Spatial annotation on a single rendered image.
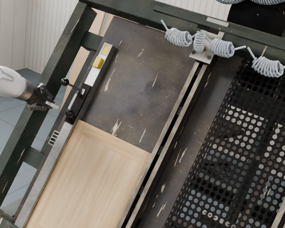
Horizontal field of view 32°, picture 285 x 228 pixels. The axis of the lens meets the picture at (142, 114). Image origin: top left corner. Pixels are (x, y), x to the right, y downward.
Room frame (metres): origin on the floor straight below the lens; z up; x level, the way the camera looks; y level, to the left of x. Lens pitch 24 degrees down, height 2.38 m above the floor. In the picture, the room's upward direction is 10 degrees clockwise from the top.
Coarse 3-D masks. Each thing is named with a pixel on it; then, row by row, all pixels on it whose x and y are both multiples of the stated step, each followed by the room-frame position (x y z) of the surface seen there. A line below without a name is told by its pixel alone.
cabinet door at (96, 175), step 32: (96, 128) 2.02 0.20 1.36; (64, 160) 1.97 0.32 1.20; (96, 160) 1.92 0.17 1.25; (128, 160) 1.88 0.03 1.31; (64, 192) 1.87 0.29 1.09; (96, 192) 1.83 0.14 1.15; (128, 192) 1.78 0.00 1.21; (32, 224) 1.82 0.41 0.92; (64, 224) 1.78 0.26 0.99; (96, 224) 1.74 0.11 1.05
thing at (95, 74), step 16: (112, 48) 2.24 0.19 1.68; (96, 80) 2.16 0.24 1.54; (80, 112) 2.08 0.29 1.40; (64, 128) 2.05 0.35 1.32; (64, 144) 2.01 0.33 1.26; (48, 160) 1.97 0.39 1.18; (48, 176) 1.93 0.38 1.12; (32, 192) 1.90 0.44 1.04; (32, 208) 1.85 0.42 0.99; (16, 224) 1.82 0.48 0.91
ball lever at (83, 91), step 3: (63, 78) 2.08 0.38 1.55; (66, 78) 2.09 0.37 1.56; (63, 81) 2.07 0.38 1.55; (66, 81) 2.07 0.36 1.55; (63, 84) 2.07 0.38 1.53; (66, 84) 2.07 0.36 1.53; (69, 84) 2.09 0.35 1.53; (75, 87) 2.10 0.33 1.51; (81, 90) 2.12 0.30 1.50; (84, 90) 2.12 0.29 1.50; (81, 93) 2.11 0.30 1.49; (84, 93) 2.12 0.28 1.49
